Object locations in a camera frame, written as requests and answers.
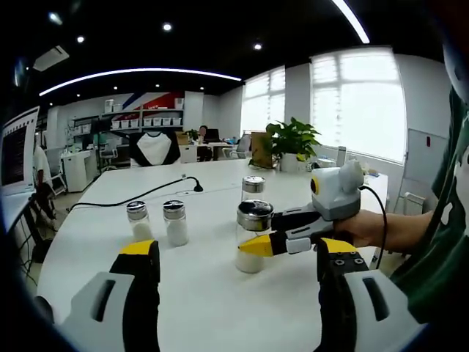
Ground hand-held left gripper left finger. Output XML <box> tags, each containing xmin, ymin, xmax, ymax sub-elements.
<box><xmin>58</xmin><ymin>238</ymin><xmax>161</xmax><ymax>352</ymax></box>

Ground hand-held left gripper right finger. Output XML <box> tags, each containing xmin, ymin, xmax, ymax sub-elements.
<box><xmin>317</xmin><ymin>237</ymin><xmax>418</xmax><ymax>352</ymax></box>

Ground tall seasoning bottle white grains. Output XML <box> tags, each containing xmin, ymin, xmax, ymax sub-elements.
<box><xmin>234</xmin><ymin>199</ymin><xmax>276</xmax><ymax>274</ymax></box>

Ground tall seasoning bottle brown powder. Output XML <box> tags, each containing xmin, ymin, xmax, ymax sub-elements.
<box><xmin>240</xmin><ymin>175</ymin><xmax>267</xmax><ymax>205</ymax></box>

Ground small seasoning bottle beige grains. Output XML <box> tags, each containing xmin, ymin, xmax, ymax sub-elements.
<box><xmin>125</xmin><ymin>200</ymin><xmax>155</xmax><ymax>243</ymax></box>

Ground small seasoning bottle white powder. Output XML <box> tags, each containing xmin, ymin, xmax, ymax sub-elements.
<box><xmin>162</xmin><ymin>199</ymin><xmax>190</xmax><ymax>248</ymax></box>

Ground person's right hand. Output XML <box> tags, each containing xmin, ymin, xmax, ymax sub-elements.
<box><xmin>329</xmin><ymin>214</ymin><xmax>373</xmax><ymax>250</ymax></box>

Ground green potted plant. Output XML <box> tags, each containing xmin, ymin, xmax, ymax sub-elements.
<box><xmin>265</xmin><ymin>116</ymin><xmax>324</xmax><ymax>174</ymax></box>

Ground brown paper bag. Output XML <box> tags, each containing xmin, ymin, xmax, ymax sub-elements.
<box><xmin>250</xmin><ymin>131</ymin><xmax>274</xmax><ymax>169</ymax></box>

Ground grey office chair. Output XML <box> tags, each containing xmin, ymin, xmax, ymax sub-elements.
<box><xmin>234</xmin><ymin>134</ymin><xmax>253</xmax><ymax>160</ymax></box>

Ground window with white blinds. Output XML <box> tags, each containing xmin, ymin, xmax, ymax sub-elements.
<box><xmin>240</xmin><ymin>67</ymin><xmax>287</xmax><ymax>139</ymax></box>
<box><xmin>309</xmin><ymin>46</ymin><xmax>408</xmax><ymax>164</ymax></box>

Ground white board panel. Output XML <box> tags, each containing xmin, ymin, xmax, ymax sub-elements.
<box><xmin>404</xmin><ymin>127</ymin><xmax>451</xmax><ymax>184</ymax></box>

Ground white cabinet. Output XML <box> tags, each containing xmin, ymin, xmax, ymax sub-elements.
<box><xmin>60</xmin><ymin>149</ymin><xmax>99</xmax><ymax>194</ymax></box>

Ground white office chair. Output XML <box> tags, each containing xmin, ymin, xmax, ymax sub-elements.
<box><xmin>98</xmin><ymin>142</ymin><xmax>118</xmax><ymax>169</ymax></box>

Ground grey storage shelf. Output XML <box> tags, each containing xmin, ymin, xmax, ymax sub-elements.
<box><xmin>69</xmin><ymin>98</ymin><xmax>185</xmax><ymax>139</ymax></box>

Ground row of white storage bins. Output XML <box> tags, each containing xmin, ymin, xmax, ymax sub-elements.
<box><xmin>111</xmin><ymin>117</ymin><xmax>183</xmax><ymax>128</ymax></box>

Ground curved ceiling light strip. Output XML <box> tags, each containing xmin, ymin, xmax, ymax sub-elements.
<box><xmin>331</xmin><ymin>0</ymin><xmax>372</xmax><ymax>44</ymax></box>
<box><xmin>37</xmin><ymin>67</ymin><xmax>243</xmax><ymax>98</ymax></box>

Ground white laptop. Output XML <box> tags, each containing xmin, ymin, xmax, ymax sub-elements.
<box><xmin>0</xmin><ymin>105</ymin><xmax>41</xmax><ymax>197</ymax></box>

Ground ceiling air conditioner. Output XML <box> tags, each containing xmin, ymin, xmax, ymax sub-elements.
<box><xmin>32</xmin><ymin>45</ymin><xmax>70</xmax><ymax>73</ymax></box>

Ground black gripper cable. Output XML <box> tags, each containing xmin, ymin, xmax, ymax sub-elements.
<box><xmin>358</xmin><ymin>184</ymin><xmax>389</xmax><ymax>274</ymax></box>

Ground black gooseneck cable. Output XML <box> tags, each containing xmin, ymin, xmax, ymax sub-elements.
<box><xmin>68</xmin><ymin>175</ymin><xmax>204</xmax><ymax>214</ymax></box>

